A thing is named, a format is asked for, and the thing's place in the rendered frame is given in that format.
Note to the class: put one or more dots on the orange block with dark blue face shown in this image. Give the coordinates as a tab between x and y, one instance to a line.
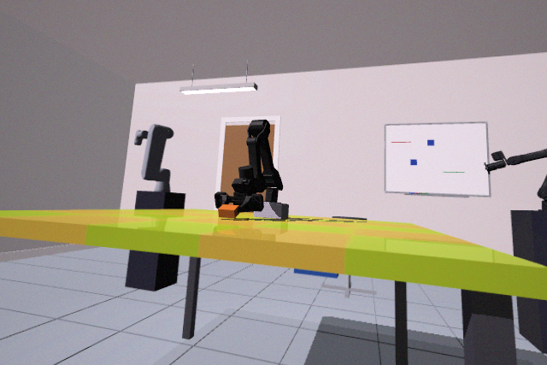
228	211

